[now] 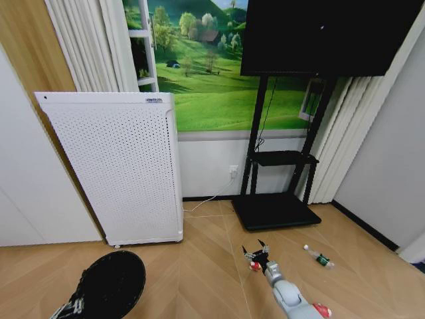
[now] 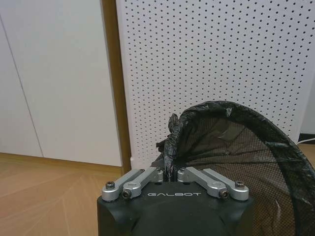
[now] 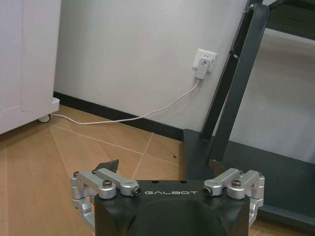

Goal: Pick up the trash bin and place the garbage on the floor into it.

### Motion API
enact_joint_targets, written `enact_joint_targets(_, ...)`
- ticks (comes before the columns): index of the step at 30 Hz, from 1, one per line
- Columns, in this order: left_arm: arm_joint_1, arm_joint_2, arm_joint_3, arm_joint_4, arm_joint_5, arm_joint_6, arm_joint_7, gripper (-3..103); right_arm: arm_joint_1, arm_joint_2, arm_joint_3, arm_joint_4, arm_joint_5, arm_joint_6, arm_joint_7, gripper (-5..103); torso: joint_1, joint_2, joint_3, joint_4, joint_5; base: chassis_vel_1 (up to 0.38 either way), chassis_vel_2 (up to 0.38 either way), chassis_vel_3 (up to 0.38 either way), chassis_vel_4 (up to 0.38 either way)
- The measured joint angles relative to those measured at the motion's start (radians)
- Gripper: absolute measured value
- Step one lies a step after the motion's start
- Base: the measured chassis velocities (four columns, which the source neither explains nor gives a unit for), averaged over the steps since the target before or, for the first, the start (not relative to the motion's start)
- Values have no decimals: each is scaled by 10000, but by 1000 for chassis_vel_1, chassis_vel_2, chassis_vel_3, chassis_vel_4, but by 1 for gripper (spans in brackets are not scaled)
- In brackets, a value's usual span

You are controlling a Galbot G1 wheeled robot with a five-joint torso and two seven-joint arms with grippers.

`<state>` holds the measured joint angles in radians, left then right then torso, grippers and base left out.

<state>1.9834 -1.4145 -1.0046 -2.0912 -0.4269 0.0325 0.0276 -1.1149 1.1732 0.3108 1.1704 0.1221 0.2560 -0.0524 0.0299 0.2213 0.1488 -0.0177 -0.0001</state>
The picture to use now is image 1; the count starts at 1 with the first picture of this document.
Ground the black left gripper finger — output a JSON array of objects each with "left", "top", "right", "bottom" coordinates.
[{"left": 67, "top": 289, "right": 86, "bottom": 315}]

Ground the black trash bin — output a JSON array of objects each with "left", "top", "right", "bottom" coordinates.
[{"left": 49, "top": 250, "right": 147, "bottom": 319}]

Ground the clear bottle with green label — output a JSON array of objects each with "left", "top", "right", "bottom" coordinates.
[{"left": 302, "top": 244, "right": 336, "bottom": 270}]

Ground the black stand shelf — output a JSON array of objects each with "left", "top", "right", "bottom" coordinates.
[{"left": 250, "top": 150, "right": 320, "bottom": 167}]

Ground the white pleated curtain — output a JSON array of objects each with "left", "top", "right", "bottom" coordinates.
[
  {"left": 303, "top": 29, "right": 423, "bottom": 205},
  {"left": 44, "top": 0, "right": 139, "bottom": 94}
]

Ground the white perforated air purifier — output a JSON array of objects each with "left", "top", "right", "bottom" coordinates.
[{"left": 34, "top": 92, "right": 185, "bottom": 248}]

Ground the black television screen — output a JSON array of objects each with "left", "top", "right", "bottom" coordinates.
[{"left": 240, "top": 0, "right": 425, "bottom": 78}]

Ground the black stand base plate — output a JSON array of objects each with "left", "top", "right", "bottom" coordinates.
[{"left": 230, "top": 195, "right": 323, "bottom": 232}]

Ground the white power cable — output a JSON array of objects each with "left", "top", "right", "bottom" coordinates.
[{"left": 182, "top": 175, "right": 235, "bottom": 214}]

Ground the black television stand frame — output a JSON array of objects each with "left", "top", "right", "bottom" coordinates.
[{"left": 239, "top": 75, "right": 337, "bottom": 204}]

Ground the black hanging cable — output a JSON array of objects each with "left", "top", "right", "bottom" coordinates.
[{"left": 258, "top": 76, "right": 278, "bottom": 148}]

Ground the small white window frame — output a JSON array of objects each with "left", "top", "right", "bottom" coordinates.
[{"left": 298, "top": 78, "right": 325, "bottom": 122}]

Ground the green landscape wall poster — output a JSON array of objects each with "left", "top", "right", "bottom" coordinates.
[{"left": 122, "top": 0, "right": 315, "bottom": 132}]

